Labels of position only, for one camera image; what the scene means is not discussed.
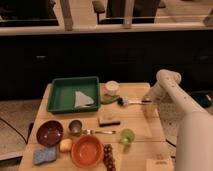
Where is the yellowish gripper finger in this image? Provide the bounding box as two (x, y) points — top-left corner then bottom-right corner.
(142, 102), (157, 118)

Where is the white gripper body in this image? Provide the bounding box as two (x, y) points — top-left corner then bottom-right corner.
(142, 82), (167, 103)

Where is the dish brush with black handle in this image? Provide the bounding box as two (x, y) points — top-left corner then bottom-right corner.
(117, 97), (150, 106)

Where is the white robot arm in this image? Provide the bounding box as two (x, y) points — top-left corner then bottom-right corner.
(143, 69), (213, 171)

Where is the wooden block brush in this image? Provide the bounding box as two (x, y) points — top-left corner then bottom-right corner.
(98, 113), (120, 127)

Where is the green transparent cup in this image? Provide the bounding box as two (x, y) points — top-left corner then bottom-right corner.
(120, 129), (135, 145)

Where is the white small cup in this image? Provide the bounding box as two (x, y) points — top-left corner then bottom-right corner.
(105, 81), (119, 95)

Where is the dark grape bunch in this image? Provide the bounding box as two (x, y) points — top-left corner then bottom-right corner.
(103, 144), (116, 171)

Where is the metal fork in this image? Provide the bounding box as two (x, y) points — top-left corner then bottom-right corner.
(81, 129), (116, 135)

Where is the white folded cloth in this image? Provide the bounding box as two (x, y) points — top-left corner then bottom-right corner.
(75, 91), (94, 107)

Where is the orange bowl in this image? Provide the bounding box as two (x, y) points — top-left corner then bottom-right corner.
(71, 135), (104, 169)

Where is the small metal cup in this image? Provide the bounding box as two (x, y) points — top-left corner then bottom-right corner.
(68, 120), (82, 135)

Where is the green plastic tray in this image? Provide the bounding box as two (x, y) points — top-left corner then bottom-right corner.
(46, 76), (100, 114)

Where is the yellow lemon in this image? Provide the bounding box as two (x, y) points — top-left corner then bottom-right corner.
(60, 139), (72, 152)

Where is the dark purple bowl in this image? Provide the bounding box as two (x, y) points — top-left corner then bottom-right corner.
(36, 120), (63, 147)

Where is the blue sponge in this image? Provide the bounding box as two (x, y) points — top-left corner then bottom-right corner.
(33, 147), (57, 165)

